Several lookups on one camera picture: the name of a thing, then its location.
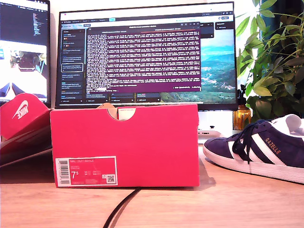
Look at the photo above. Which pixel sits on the red Nike shoebox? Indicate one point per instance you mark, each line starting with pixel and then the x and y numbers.
pixel 142 142

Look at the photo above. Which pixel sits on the blue suede Gazelle shoe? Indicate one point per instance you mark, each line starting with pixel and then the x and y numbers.
pixel 221 149

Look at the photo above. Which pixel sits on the white box with red stripe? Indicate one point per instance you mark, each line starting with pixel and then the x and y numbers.
pixel 126 115

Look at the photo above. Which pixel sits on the wide black computer monitor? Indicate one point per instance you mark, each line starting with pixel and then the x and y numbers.
pixel 142 59

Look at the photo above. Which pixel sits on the white game controller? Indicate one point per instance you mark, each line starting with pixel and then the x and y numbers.
pixel 206 133

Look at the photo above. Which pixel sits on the white plant pot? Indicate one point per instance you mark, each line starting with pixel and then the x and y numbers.
pixel 237 133

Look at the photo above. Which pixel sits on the amber glass pump bottle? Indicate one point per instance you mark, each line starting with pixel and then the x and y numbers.
pixel 242 116

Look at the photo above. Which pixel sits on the green leafy houseplant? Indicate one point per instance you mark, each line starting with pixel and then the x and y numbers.
pixel 280 78

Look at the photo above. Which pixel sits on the black monitor with code window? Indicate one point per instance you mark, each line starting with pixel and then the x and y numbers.
pixel 23 23

